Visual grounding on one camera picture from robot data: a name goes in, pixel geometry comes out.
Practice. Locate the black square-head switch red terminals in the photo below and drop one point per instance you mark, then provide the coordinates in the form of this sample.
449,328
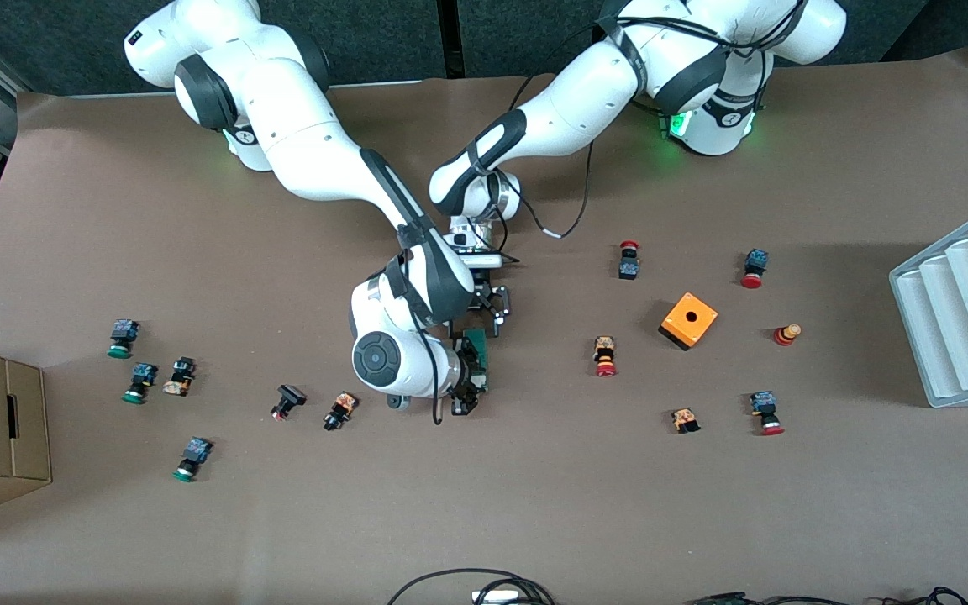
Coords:
291,395

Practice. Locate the black selector switch orange block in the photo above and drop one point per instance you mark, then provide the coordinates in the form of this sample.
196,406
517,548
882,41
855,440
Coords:
343,407
180,378

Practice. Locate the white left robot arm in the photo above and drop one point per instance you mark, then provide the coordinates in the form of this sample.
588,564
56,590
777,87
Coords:
585,92

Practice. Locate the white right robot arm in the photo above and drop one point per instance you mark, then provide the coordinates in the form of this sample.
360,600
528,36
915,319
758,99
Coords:
299,143

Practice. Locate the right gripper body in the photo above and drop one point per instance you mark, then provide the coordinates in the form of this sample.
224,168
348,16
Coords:
463,370

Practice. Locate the white ridged plastic tray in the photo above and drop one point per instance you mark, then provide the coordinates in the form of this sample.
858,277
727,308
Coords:
963,311

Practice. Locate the orange button enclosure box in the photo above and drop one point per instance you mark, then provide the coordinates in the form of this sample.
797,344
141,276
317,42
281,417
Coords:
677,325

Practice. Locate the red mushroom pushbutton blue block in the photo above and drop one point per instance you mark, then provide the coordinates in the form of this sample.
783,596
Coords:
756,260
763,403

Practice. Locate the small red pushbutton black block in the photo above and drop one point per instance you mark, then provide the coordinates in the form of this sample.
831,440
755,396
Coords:
628,269

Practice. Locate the green mushroom pushbutton blue block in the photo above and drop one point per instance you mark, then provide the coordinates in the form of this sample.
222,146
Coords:
124,330
197,449
144,374

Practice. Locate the red emergency stop orange block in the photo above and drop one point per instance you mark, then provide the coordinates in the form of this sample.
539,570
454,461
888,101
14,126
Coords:
604,349

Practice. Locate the small white device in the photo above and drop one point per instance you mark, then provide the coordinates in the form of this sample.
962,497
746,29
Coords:
497,597

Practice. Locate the green load switch white lever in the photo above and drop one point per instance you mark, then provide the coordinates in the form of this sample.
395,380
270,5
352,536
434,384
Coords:
476,344

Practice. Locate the orange black contact block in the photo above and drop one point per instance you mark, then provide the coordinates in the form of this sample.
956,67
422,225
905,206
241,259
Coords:
685,418

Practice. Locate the red emergency stop button head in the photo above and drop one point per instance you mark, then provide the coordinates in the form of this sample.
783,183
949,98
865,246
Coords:
784,336

